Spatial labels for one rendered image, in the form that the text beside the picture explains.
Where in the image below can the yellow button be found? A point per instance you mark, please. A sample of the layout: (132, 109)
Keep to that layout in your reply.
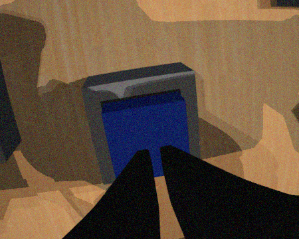
(9, 133)

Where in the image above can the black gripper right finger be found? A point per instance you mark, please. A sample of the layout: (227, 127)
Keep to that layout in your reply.
(211, 203)

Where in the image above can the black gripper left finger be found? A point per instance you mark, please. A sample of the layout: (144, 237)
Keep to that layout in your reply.
(129, 209)

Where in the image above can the blue button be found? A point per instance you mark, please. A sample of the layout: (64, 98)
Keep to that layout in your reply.
(143, 108)

